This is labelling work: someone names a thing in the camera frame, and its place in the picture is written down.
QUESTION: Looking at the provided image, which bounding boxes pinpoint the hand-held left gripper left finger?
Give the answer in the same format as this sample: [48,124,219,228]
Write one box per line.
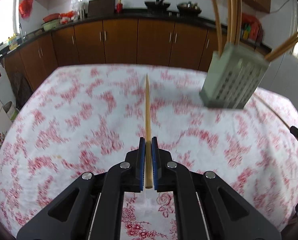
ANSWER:
[16,137,146,240]

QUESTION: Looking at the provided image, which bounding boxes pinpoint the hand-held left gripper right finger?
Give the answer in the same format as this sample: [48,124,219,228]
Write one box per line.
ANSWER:
[151,136,282,240]

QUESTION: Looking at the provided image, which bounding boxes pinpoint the wooden chopstick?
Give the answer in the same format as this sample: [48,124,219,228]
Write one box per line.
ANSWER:
[206,0,224,55]
[227,0,233,44]
[144,73,154,189]
[232,0,238,45]
[253,95,292,130]
[264,31,298,59]
[267,36,298,62]

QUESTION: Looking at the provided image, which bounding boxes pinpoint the green perforated utensil holder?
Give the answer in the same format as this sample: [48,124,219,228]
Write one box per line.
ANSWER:
[199,43,269,110]

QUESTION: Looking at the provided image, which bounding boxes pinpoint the red floral tablecloth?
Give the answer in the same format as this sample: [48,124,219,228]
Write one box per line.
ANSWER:
[0,64,298,240]

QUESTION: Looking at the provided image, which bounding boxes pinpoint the colourful condiment boxes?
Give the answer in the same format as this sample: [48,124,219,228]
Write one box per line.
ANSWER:
[240,14,264,43]

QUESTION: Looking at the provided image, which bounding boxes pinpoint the brown kitchen base cabinets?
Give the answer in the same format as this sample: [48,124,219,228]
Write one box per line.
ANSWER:
[2,17,272,105]

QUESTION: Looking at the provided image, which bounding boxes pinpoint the white plastic bucket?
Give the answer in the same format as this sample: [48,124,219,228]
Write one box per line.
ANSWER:
[3,101,20,122]

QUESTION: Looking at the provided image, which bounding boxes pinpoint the dark bag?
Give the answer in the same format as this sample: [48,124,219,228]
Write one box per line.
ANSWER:
[9,72,33,108]

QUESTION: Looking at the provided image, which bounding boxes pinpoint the black kitchen countertop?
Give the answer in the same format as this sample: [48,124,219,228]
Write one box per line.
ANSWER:
[0,9,273,67]

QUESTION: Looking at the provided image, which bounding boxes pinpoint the wok with lid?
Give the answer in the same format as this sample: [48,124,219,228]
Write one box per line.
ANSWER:
[177,1,202,15]

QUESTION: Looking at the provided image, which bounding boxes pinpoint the dark cutting board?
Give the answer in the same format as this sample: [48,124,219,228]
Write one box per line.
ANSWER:
[88,0,116,17]

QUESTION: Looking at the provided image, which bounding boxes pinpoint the stacked plastic basins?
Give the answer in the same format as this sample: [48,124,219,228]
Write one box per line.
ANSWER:
[41,13,62,31]

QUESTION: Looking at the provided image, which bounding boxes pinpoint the yellow detergent bottle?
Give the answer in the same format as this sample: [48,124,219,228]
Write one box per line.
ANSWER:
[8,35,18,50]

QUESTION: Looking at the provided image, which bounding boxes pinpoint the red plastic bag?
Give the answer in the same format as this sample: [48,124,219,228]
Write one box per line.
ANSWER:
[18,0,34,19]

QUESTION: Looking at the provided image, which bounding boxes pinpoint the black wok with handle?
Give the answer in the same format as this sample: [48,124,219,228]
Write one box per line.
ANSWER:
[144,0,171,11]

